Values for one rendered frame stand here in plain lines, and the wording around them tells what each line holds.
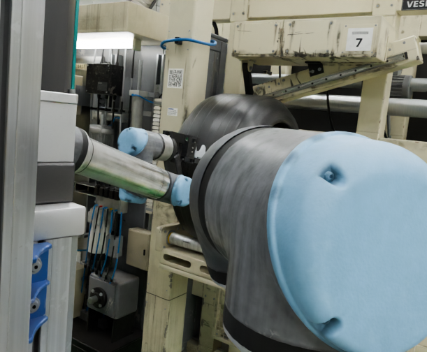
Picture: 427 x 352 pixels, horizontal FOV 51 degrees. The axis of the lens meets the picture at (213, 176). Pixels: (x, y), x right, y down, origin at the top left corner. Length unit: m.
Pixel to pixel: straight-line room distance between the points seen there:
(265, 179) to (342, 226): 0.06
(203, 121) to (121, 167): 0.63
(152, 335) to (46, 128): 1.57
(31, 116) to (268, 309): 0.27
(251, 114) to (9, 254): 1.15
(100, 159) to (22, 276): 0.48
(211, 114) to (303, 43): 0.51
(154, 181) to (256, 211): 0.77
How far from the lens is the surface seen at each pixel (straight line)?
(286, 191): 0.24
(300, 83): 1.96
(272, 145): 0.29
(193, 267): 1.66
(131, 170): 0.96
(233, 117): 1.48
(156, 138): 1.20
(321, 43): 1.81
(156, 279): 1.92
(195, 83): 1.80
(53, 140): 0.54
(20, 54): 0.43
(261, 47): 1.91
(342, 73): 1.90
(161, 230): 1.71
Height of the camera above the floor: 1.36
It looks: 7 degrees down
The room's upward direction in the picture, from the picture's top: 6 degrees clockwise
